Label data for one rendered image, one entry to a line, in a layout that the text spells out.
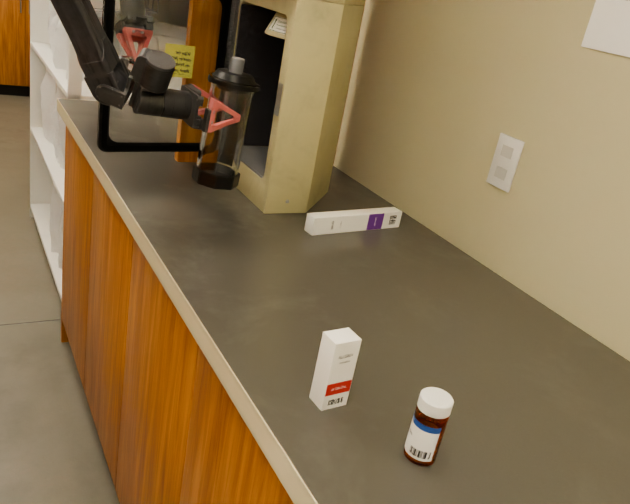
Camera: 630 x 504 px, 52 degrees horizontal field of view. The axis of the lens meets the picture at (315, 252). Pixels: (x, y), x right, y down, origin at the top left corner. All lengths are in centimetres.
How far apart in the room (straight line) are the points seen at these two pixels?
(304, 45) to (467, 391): 79
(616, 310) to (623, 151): 29
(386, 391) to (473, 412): 13
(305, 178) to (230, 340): 61
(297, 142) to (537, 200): 53
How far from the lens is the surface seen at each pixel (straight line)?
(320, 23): 141
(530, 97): 144
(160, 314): 132
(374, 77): 187
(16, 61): 637
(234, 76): 134
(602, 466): 96
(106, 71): 129
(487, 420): 95
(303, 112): 144
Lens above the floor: 146
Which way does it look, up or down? 23 degrees down
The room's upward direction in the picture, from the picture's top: 11 degrees clockwise
